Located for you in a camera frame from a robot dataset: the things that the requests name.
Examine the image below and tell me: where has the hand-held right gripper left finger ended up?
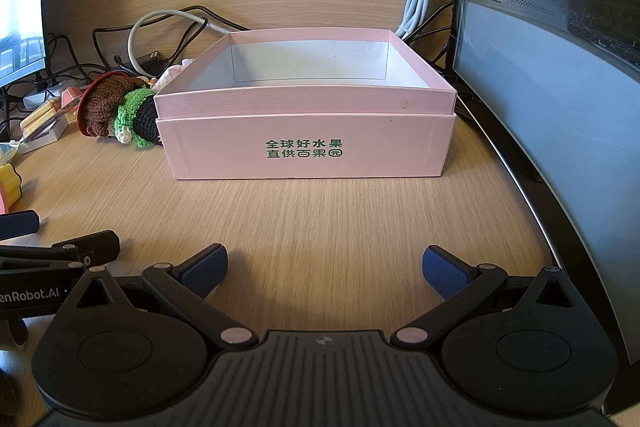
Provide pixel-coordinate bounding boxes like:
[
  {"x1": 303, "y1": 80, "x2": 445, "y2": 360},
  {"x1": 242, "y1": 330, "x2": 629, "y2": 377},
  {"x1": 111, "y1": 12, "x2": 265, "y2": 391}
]
[{"x1": 59, "y1": 244, "x2": 256, "y2": 351}]

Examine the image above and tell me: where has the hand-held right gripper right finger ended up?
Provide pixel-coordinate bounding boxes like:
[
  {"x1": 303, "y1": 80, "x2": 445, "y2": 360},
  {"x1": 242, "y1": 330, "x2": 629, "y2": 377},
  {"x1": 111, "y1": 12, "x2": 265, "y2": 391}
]
[{"x1": 392, "y1": 245, "x2": 587, "y2": 349}]

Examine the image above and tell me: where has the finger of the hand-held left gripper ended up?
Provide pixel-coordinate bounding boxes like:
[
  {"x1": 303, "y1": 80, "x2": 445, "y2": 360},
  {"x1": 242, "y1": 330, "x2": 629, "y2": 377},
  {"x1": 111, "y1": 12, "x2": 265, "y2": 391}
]
[
  {"x1": 0, "y1": 209, "x2": 40, "y2": 239},
  {"x1": 0, "y1": 230, "x2": 121, "y2": 279}
]

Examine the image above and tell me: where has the crocheted doll with brown hat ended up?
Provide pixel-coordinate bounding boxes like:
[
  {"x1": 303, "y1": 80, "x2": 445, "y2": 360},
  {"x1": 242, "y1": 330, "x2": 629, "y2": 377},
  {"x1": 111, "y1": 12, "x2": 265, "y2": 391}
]
[{"x1": 77, "y1": 74, "x2": 164, "y2": 148}]

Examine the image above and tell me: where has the pink cardboard box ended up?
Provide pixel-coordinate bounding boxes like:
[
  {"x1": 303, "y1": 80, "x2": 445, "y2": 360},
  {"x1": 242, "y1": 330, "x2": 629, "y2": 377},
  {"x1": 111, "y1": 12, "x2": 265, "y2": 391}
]
[{"x1": 154, "y1": 28, "x2": 458, "y2": 180}]

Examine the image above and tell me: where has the yellow and pink toy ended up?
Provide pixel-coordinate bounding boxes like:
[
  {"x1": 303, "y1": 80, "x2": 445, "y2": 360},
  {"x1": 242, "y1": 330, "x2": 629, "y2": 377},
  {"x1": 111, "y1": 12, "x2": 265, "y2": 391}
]
[{"x1": 0, "y1": 161, "x2": 22, "y2": 214}]

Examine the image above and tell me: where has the white power strip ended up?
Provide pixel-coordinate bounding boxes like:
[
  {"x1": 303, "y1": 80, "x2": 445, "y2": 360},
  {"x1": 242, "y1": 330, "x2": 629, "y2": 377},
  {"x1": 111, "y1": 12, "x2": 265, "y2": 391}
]
[{"x1": 22, "y1": 79, "x2": 94, "y2": 108}]

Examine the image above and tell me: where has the pink toy cake slice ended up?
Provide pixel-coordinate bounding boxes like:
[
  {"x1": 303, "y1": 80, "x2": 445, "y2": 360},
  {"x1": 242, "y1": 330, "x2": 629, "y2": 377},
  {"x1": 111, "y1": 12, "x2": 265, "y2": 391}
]
[{"x1": 59, "y1": 86, "x2": 85, "y2": 122}]

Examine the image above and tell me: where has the black power adapter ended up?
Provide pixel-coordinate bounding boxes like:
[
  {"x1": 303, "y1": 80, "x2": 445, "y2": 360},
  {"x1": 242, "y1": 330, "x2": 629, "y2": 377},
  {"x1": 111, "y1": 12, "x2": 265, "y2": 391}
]
[{"x1": 131, "y1": 51, "x2": 169, "y2": 76}]

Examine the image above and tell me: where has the glass panel computer case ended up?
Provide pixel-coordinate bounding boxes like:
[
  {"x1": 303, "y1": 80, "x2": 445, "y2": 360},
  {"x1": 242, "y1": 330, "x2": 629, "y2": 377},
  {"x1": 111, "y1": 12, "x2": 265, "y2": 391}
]
[{"x1": 451, "y1": 0, "x2": 640, "y2": 410}]

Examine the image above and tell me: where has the black cable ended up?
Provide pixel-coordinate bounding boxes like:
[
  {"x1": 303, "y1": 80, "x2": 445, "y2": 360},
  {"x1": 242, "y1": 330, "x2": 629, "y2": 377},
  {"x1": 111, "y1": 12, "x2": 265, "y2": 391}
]
[
  {"x1": 92, "y1": 25, "x2": 151, "y2": 75},
  {"x1": 46, "y1": 33, "x2": 103, "y2": 84},
  {"x1": 400, "y1": 1, "x2": 457, "y2": 84}
]

